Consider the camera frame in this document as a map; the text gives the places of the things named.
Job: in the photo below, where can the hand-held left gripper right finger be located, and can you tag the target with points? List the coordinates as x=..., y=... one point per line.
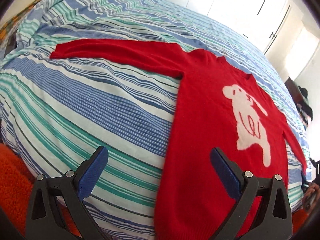
x=225, y=172

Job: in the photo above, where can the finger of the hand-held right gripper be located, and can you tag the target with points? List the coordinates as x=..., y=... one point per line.
x=304, y=180

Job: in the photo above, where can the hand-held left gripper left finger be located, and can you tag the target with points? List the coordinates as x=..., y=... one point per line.
x=93, y=172

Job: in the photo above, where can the red sweater with white animal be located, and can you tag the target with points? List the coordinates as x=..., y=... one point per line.
x=207, y=110

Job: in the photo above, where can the pile of clothes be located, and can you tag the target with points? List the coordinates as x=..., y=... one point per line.
x=306, y=107

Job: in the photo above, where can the person's right hand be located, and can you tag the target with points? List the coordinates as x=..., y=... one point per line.
x=313, y=190

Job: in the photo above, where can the blue green striped bedspread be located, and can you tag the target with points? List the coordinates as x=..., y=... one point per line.
x=87, y=110

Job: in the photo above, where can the dark wooden dresser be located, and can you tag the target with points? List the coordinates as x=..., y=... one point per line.
x=292, y=90

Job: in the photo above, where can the orange fluffy rug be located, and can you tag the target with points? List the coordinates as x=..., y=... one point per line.
x=12, y=175

